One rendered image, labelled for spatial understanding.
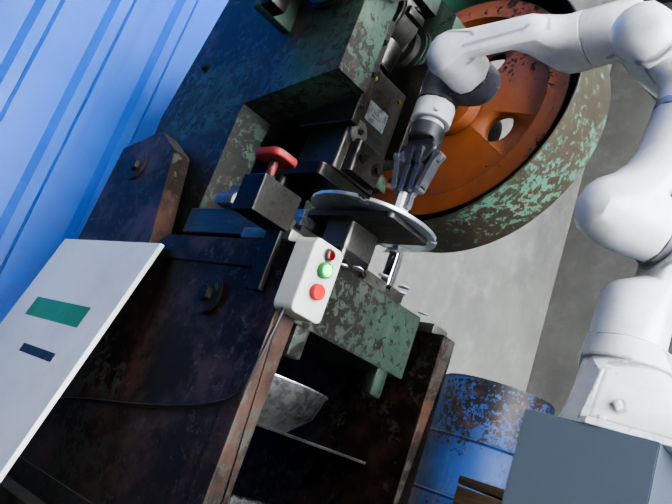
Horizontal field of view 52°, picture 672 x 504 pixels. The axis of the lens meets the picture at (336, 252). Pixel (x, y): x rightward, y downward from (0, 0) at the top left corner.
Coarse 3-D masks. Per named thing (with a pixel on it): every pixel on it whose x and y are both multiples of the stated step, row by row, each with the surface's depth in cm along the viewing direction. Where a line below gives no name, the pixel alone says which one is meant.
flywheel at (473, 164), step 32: (512, 0) 202; (512, 64) 196; (544, 64) 188; (512, 96) 191; (544, 96) 179; (480, 128) 193; (512, 128) 186; (544, 128) 174; (448, 160) 196; (480, 160) 188; (512, 160) 177; (384, 192) 202; (448, 192) 186; (480, 192) 179
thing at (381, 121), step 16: (384, 80) 167; (384, 96) 167; (400, 96) 171; (368, 112) 163; (384, 112) 167; (336, 128) 161; (352, 128) 158; (368, 128) 164; (384, 128) 168; (320, 144) 162; (336, 144) 158; (352, 144) 159; (368, 144) 160; (384, 144) 168; (304, 160) 164; (320, 160) 160; (336, 160) 157; (352, 160) 156; (368, 160) 160; (384, 160) 164; (352, 176) 159; (368, 176) 160; (368, 192) 165
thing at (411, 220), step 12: (324, 192) 144; (336, 192) 141; (348, 192) 139; (312, 204) 153; (324, 204) 150; (336, 204) 147; (348, 204) 144; (360, 204) 142; (372, 204) 139; (384, 204) 137; (408, 216) 139; (420, 228) 142; (432, 240) 146; (420, 252) 158
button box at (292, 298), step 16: (304, 240) 119; (320, 240) 117; (304, 256) 117; (320, 256) 118; (336, 256) 120; (288, 272) 118; (304, 272) 115; (336, 272) 120; (288, 288) 116; (304, 288) 115; (288, 304) 114; (304, 304) 115; (320, 304) 118; (304, 320) 118; (320, 320) 118; (272, 336) 114; (256, 368) 113; (64, 400) 148; (80, 400) 143; (96, 400) 139; (112, 400) 136; (224, 400) 114
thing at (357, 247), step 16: (320, 224) 158; (336, 224) 150; (352, 224) 148; (368, 224) 147; (384, 224) 144; (400, 224) 140; (336, 240) 148; (352, 240) 148; (368, 240) 151; (384, 240) 154; (400, 240) 150; (416, 240) 146; (352, 256) 148; (368, 256) 152; (352, 272) 148
